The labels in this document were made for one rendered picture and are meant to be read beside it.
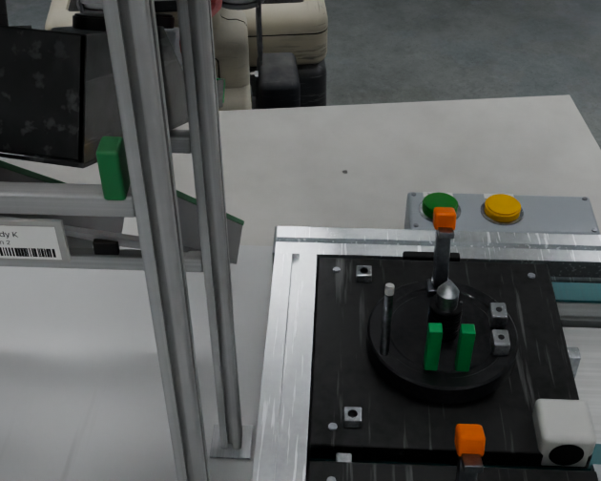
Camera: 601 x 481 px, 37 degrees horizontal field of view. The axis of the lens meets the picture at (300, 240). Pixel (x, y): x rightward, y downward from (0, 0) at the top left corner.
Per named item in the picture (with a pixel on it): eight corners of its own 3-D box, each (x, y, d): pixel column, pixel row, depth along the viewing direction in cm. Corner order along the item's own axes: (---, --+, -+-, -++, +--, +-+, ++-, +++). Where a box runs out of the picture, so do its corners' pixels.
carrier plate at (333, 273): (318, 270, 97) (318, 255, 95) (544, 277, 96) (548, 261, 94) (308, 459, 79) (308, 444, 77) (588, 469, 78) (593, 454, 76)
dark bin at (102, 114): (80, 90, 80) (82, 3, 78) (223, 107, 77) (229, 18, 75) (-124, 140, 53) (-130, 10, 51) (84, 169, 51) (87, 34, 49)
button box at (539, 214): (404, 229, 109) (407, 189, 105) (579, 235, 109) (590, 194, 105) (405, 269, 104) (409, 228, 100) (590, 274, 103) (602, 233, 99)
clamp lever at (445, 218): (428, 280, 89) (433, 205, 86) (448, 280, 89) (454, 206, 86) (431, 294, 85) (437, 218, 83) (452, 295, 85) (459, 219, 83)
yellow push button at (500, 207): (481, 205, 104) (483, 192, 103) (516, 206, 104) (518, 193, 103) (485, 228, 101) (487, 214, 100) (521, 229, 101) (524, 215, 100)
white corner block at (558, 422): (528, 425, 81) (534, 395, 79) (578, 427, 81) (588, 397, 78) (535, 469, 78) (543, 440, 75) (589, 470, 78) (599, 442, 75)
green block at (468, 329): (454, 361, 82) (460, 323, 78) (467, 362, 82) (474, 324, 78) (455, 371, 81) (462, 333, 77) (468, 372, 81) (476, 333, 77)
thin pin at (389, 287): (380, 348, 83) (384, 282, 77) (388, 349, 83) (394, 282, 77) (380, 355, 82) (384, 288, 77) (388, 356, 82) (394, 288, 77)
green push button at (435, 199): (420, 204, 105) (422, 190, 103) (455, 205, 105) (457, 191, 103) (422, 226, 102) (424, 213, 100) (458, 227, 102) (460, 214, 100)
